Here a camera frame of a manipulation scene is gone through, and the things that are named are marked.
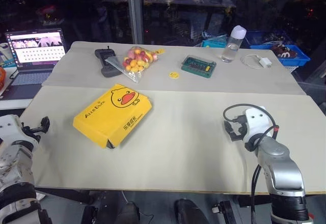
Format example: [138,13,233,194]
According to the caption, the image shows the white charger cable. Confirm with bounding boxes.
[240,53,263,70]

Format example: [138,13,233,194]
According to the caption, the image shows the black handheld device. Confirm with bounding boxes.
[94,46,123,78]

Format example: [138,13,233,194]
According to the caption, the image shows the blue plastic crate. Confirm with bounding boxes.
[243,30,294,47]

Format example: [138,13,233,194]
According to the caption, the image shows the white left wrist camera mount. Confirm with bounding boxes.
[0,114,41,149]

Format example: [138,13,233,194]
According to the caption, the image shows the white perforated basket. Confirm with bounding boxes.
[283,64,299,74]

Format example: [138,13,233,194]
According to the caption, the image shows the green screwdriver bit case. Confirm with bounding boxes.
[181,54,218,79]

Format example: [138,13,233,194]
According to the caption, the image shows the open grey laptop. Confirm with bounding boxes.
[5,28,68,100]

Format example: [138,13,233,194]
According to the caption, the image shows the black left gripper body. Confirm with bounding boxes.
[21,124,42,142]

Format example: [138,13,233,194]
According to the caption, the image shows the clear bag of colourful candies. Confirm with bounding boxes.
[105,45,165,83]

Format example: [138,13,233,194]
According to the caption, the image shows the orange object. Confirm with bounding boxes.
[0,67,7,88]

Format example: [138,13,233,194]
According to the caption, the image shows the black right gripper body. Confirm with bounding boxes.
[230,116,247,142]

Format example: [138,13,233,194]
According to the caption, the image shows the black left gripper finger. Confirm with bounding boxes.
[38,116,50,134]

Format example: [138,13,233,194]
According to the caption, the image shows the brown item with white print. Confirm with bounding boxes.
[270,44,298,58]

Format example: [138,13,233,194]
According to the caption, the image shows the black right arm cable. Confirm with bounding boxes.
[223,103,280,224]

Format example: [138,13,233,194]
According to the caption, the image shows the white charger plug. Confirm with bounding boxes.
[258,58,273,69]

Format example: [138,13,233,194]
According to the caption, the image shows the grey metal pole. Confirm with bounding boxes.
[126,0,145,45]

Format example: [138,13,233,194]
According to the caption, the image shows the yellow duck box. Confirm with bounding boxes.
[72,83,153,150]

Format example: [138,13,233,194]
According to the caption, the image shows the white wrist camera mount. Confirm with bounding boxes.
[0,114,41,149]
[241,106,275,144]

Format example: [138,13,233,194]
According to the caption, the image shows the white and blue object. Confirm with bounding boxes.
[0,42,14,68]

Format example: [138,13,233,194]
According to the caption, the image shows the clear bottle with white cap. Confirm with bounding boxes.
[221,25,247,64]

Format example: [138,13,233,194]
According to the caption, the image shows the dark rounded shape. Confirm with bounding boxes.
[121,200,141,224]

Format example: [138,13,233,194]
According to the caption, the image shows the blue plastic bin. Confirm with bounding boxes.
[249,45,311,67]

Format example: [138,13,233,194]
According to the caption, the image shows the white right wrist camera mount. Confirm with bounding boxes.
[241,106,275,144]

